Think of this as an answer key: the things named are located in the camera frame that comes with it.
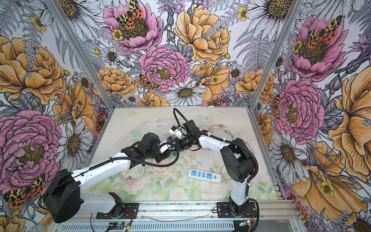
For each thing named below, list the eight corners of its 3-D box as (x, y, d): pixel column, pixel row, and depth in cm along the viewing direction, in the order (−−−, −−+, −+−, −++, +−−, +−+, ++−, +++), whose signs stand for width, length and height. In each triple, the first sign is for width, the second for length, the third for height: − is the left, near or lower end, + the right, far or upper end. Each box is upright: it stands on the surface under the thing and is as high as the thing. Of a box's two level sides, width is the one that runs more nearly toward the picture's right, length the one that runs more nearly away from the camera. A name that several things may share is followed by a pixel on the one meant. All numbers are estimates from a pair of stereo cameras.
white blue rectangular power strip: (187, 179, 86) (187, 177, 84) (189, 169, 90) (189, 168, 88) (220, 184, 85) (221, 182, 82) (220, 174, 88) (221, 172, 86)
